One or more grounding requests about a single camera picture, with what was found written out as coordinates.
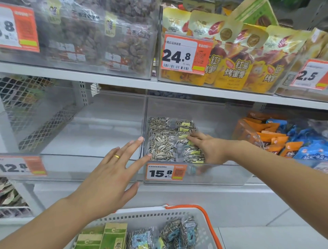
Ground person's right hand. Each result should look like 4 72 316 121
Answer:
187 132 239 165

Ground person's left hand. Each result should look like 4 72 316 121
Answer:
67 136 152 222

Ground green snack packet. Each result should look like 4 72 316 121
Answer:
100 222 128 249
74 225 106 249

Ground white orange shopping basket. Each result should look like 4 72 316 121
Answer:
64 204 223 249

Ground sunflower seed packets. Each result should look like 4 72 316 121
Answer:
147 117 206 164

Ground white store shelf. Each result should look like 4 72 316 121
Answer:
0 0 328 229

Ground pile of seed packets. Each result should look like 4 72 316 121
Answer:
127 217 198 249

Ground person's right forearm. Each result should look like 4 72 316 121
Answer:
228 140 328 239

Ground bin of yellow snacks 2.5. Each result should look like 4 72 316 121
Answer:
275 27 328 102

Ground orange and blue snack packets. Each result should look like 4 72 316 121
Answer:
232 110 328 169

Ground empty clear plastic bin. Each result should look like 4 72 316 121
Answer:
0 77 147 182

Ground orange white price tag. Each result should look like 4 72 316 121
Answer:
0 156 47 177
289 59 328 91
145 163 188 181
0 4 40 53
161 33 214 76

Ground stack of yellow snack bags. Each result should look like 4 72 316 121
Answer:
161 5 312 94

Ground white paper scrap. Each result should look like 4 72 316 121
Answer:
90 82 101 97

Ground pile of brown snack bags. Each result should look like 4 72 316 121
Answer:
0 177 31 219

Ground green beige snack bag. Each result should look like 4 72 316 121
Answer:
229 0 279 28

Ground clear bin of nut bags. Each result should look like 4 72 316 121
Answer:
33 0 158 75

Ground white wire end rack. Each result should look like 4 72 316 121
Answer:
0 177 45 224

